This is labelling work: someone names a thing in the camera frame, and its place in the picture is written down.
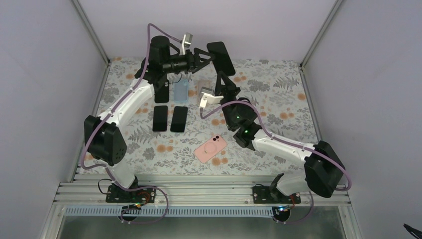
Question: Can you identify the pink phone case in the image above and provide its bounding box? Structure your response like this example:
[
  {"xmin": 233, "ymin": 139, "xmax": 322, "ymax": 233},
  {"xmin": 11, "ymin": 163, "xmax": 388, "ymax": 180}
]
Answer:
[{"xmin": 194, "ymin": 134, "xmax": 227, "ymax": 163}]

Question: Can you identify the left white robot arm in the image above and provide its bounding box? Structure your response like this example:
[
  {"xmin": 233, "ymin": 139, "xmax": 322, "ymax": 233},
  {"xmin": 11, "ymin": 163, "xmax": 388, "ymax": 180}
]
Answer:
[{"xmin": 80, "ymin": 36, "xmax": 215, "ymax": 202}]

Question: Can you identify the aluminium corner frame post right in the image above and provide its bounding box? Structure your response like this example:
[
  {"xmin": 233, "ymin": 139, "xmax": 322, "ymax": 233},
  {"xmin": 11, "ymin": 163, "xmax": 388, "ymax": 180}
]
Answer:
[{"xmin": 300, "ymin": 0, "xmax": 343, "ymax": 71}]

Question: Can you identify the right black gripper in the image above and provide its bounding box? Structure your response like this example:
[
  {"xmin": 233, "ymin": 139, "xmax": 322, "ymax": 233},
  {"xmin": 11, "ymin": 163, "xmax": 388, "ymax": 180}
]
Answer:
[{"xmin": 214, "ymin": 72, "xmax": 240, "ymax": 129}]

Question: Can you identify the black smartphone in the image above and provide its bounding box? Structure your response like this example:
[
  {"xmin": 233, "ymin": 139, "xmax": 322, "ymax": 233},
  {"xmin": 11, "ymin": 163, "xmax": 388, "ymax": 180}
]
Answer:
[
  {"xmin": 170, "ymin": 106, "xmax": 188, "ymax": 133},
  {"xmin": 152, "ymin": 105, "xmax": 168, "ymax": 132},
  {"xmin": 207, "ymin": 41, "xmax": 236, "ymax": 76}
]

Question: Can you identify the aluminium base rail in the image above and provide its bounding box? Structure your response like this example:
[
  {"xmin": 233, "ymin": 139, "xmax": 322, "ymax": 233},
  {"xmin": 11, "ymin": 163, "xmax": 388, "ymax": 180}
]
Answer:
[{"xmin": 52, "ymin": 175, "xmax": 352, "ymax": 207}]

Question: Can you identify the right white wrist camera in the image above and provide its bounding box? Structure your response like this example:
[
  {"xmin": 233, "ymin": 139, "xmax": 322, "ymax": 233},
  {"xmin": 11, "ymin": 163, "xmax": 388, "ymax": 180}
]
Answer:
[{"xmin": 199, "ymin": 87, "xmax": 223, "ymax": 108}]

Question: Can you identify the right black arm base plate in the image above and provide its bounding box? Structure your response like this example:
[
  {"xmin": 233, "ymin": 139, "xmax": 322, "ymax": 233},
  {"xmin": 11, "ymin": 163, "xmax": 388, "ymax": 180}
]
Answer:
[{"xmin": 252, "ymin": 184, "xmax": 301, "ymax": 204}]

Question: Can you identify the aluminium corner frame post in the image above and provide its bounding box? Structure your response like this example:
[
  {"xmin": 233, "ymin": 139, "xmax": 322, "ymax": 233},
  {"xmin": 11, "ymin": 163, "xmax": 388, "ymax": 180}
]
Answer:
[
  {"xmin": 300, "ymin": 0, "xmax": 343, "ymax": 71},
  {"xmin": 70, "ymin": 0, "xmax": 110, "ymax": 65}
]

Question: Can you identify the light blue phone case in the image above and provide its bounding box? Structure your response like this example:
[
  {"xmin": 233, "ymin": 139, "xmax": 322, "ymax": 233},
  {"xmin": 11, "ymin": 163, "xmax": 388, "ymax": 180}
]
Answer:
[{"xmin": 174, "ymin": 79, "xmax": 189, "ymax": 102}]

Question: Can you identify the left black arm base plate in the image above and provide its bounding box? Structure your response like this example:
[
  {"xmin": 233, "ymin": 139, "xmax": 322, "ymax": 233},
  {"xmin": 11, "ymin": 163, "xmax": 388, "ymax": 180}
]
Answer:
[{"xmin": 105, "ymin": 184, "xmax": 156, "ymax": 204}]

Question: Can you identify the black phone case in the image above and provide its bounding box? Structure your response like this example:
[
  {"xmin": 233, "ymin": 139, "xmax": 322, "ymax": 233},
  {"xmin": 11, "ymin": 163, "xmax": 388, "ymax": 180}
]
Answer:
[{"xmin": 154, "ymin": 81, "xmax": 169, "ymax": 104}]

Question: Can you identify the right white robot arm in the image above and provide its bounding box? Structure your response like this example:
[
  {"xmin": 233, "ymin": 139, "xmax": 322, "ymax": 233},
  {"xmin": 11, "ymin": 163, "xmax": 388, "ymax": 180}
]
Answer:
[{"xmin": 214, "ymin": 71, "xmax": 345, "ymax": 203}]

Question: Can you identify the floral patterned table mat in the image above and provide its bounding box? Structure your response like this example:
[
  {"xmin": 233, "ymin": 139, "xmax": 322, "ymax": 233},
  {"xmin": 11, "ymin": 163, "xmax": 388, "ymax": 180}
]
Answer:
[{"xmin": 80, "ymin": 56, "xmax": 318, "ymax": 177}]

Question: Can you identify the aluminium corner frame post left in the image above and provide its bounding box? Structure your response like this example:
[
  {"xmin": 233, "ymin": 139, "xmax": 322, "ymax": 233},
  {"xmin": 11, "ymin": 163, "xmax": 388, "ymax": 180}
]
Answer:
[{"xmin": 70, "ymin": 0, "xmax": 110, "ymax": 65}]

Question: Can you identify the grey slotted cable duct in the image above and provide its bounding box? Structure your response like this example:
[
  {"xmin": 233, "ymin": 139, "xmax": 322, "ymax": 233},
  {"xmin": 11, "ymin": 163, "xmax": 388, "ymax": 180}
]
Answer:
[{"xmin": 64, "ymin": 205, "xmax": 287, "ymax": 218}]

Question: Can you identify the beige phone case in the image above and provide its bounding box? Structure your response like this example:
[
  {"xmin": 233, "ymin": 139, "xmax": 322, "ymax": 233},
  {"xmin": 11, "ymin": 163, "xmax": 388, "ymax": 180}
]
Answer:
[{"xmin": 197, "ymin": 80, "xmax": 213, "ymax": 103}]

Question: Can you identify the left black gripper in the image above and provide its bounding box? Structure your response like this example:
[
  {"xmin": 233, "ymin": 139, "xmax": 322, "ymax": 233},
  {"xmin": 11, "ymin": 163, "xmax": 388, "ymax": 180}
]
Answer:
[{"xmin": 163, "ymin": 48, "xmax": 215, "ymax": 74}]

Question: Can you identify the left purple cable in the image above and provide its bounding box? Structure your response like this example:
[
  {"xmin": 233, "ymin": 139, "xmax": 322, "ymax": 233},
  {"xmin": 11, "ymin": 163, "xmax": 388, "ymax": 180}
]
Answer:
[{"xmin": 79, "ymin": 23, "xmax": 184, "ymax": 226}]

